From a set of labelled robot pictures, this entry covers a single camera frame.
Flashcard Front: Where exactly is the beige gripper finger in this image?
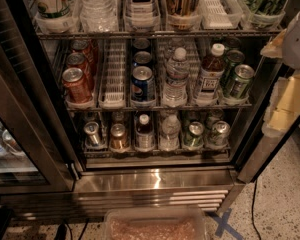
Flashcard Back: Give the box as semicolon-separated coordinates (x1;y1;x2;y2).
260;29;286;59

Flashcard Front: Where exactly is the brown tea bottle white cap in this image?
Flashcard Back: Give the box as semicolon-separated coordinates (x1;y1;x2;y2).
193;43;225;106

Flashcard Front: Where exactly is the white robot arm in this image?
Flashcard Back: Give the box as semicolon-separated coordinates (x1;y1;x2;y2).
260;11;300;70

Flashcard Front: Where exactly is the empty white tray top shelf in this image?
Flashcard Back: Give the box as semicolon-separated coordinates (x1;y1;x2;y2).
199;0;243;30

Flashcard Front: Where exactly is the clear water bottle middle shelf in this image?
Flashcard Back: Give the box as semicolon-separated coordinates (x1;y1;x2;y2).
163;47;190;107

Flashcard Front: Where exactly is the clear water bottle shelf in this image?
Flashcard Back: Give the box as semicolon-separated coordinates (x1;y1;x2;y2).
80;0;118;33
163;47;190;107

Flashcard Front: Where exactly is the tea bottle top shelf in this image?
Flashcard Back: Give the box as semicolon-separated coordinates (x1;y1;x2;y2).
126;0;158;22

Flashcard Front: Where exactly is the tea bottle shelf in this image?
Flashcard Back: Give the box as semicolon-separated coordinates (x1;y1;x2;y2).
136;114;154;151
126;0;158;22

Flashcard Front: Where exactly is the water bottle bottom shelf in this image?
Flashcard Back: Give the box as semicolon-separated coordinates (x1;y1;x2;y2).
159;115;181;151

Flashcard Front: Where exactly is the tea bottle bottom shelf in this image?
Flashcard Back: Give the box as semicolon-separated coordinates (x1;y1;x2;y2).
136;114;154;151

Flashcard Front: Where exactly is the stainless steel display fridge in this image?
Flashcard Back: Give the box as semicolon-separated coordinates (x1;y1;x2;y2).
0;0;300;220

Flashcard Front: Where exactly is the bronze can bottom shelf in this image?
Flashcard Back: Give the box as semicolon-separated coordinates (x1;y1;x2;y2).
110;123;128;150

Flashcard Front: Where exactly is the clear water bottle top shelf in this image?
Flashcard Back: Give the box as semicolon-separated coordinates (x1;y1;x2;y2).
80;0;118;33

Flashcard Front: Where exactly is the silver can bottom shelf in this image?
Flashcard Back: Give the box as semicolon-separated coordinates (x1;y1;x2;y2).
84;121;102;146

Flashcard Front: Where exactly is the fridge glass door left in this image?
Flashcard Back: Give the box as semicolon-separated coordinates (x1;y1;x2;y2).
0;27;75;195

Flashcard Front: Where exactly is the green soda can front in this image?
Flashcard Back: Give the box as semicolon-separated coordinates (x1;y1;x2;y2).
223;64;254;99

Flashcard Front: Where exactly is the green soda can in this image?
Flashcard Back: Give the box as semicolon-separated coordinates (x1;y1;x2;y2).
222;37;241;50
220;49;245;87
223;64;254;99

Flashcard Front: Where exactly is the green soda can rear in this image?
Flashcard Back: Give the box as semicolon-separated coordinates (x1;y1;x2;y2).
222;37;241;50

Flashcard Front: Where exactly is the green can bottom right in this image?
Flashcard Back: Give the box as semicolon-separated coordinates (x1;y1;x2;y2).
207;121;230;149

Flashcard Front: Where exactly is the green can bottom left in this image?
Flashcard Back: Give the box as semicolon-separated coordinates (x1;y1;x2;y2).
183;121;204;149

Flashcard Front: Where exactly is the blue pepsi can rear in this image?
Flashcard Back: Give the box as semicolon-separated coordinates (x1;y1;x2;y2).
132;38;151;53

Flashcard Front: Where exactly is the blue pepsi can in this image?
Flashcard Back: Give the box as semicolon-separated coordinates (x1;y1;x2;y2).
132;51;153;68
132;38;151;53
131;66;155;102

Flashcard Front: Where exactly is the blue pepsi can front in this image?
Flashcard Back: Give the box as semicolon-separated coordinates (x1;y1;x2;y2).
131;66;155;102

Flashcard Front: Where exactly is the empty white plastic tray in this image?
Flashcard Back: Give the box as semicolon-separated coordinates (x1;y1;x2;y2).
98;39;126;109

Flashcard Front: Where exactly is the blue tape cross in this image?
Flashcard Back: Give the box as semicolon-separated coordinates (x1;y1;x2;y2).
209;208;243;240

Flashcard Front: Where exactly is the orange soda can rear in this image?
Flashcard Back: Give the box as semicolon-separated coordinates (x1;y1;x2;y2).
70;39;98;75

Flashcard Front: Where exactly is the orange soda can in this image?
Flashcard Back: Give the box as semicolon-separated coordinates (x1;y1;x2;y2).
62;67;92;104
70;39;98;75
66;52;94;90

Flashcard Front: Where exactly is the orange soda can front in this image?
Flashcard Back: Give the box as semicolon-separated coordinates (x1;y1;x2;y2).
62;67;92;104

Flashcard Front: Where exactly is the clear plastic bin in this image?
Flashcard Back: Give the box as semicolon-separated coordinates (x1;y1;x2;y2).
102;206;208;240

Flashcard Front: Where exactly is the black cable on floor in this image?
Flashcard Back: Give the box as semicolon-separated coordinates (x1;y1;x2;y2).
250;179;263;240

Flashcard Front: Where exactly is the black plug and cable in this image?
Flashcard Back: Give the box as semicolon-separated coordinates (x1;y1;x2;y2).
53;218;90;240

